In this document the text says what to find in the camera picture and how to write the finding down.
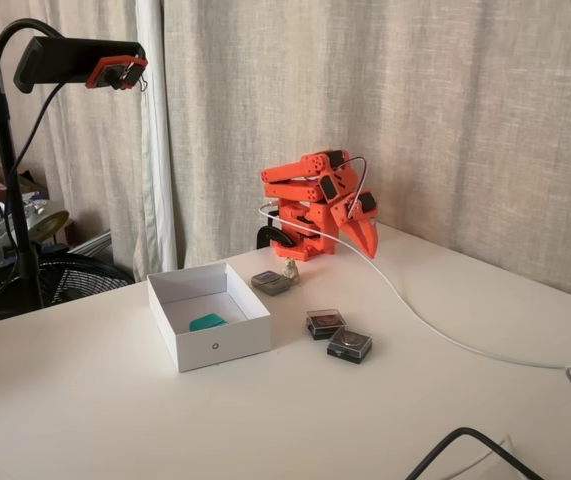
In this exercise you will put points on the green cube box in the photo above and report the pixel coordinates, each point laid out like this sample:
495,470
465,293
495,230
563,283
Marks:
207,322

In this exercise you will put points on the black clear-lid case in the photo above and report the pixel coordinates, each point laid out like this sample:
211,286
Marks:
349,346
326,324

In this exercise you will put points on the small white bear figurine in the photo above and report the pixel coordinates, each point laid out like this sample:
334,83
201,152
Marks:
291,270

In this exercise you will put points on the red webcam mount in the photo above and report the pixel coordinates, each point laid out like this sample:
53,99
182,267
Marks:
115,72

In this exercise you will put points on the black floor fan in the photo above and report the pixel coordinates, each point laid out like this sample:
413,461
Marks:
80,275

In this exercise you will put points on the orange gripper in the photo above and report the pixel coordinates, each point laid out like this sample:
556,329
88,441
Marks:
354,218

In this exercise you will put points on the black table clamp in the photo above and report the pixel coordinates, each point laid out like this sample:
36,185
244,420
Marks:
275,232

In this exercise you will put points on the black holder bar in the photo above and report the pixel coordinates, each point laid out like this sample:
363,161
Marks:
60,55

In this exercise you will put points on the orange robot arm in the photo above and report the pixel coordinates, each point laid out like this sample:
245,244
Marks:
290,192

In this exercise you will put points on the black gooseneck stand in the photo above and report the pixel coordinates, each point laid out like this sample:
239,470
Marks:
7,150

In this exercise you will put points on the wide beige linen curtain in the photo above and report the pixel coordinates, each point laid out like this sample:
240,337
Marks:
415,100

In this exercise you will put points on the camera on black stand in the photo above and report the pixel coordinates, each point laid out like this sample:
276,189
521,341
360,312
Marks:
95,165

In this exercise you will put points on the silver lamp head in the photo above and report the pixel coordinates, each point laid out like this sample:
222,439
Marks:
47,220

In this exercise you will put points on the white cardboard bin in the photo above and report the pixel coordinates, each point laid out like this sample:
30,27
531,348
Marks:
215,345

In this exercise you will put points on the grey translucent box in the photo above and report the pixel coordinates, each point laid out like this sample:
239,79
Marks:
270,283

